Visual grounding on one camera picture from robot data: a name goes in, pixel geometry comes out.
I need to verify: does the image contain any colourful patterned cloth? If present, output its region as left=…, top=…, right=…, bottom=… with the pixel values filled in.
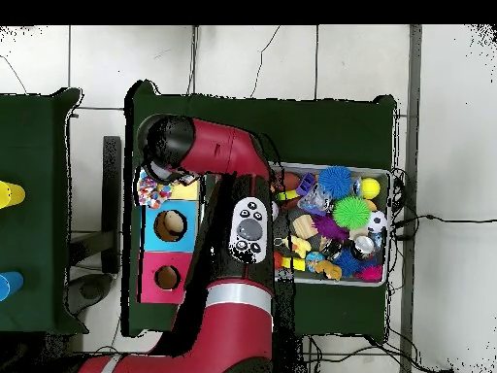
left=136, top=170, right=174, bottom=210

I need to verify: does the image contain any grey round floor base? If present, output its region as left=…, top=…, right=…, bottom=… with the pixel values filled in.
left=63, top=272, right=115, bottom=318

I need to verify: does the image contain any dark green tablecloth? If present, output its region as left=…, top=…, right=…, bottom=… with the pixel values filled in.
left=122, top=79, right=398, bottom=344
left=0, top=86, right=89, bottom=336

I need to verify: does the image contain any yellow cheese wedge toy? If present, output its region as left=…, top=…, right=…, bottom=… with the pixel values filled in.
left=280, top=255, right=307, bottom=272

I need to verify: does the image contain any small soccer ball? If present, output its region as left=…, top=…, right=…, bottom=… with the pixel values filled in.
left=366, top=210, right=389, bottom=234

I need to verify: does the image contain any wooden box with three holes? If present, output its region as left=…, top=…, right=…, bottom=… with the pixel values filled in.
left=136, top=180, right=201, bottom=304

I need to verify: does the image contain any black upright panel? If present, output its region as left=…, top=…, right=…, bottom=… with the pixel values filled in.
left=101, top=135, right=123, bottom=275

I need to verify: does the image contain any shallow metal mesh bin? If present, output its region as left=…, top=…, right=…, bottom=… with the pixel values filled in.
left=269, top=161, right=391, bottom=288

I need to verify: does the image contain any large blue spiky ball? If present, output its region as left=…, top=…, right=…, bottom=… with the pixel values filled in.
left=317, top=165, right=354, bottom=200

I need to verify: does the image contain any yellow duck plush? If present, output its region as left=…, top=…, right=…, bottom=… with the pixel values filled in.
left=282, top=234, right=313, bottom=259

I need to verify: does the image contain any plain yellow ball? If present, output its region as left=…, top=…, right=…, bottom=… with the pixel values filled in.
left=360, top=177, right=382, bottom=200

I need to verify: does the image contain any purple spiky ball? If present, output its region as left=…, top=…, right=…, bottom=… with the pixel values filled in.
left=312, top=214, right=349, bottom=241

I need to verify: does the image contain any black power cable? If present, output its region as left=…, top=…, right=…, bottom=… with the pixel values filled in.
left=391, top=213, right=497, bottom=239

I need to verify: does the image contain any blue plastic cup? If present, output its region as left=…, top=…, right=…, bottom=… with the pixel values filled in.
left=0, top=270, right=25, bottom=303

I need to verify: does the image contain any brown teddy bear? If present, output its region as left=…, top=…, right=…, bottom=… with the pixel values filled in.
left=314, top=258, right=344, bottom=282

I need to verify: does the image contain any large green spiky ball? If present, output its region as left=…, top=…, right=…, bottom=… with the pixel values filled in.
left=332, top=194, right=372, bottom=231

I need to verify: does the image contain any small blue spiky ball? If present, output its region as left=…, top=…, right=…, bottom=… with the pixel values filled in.
left=333, top=248, right=362, bottom=278

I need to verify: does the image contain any yellow plastic cup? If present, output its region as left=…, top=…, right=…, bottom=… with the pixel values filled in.
left=0, top=180, right=27, bottom=210

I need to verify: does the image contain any pink spiky ball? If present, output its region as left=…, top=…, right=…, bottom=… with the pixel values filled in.
left=354, top=263, right=384, bottom=283

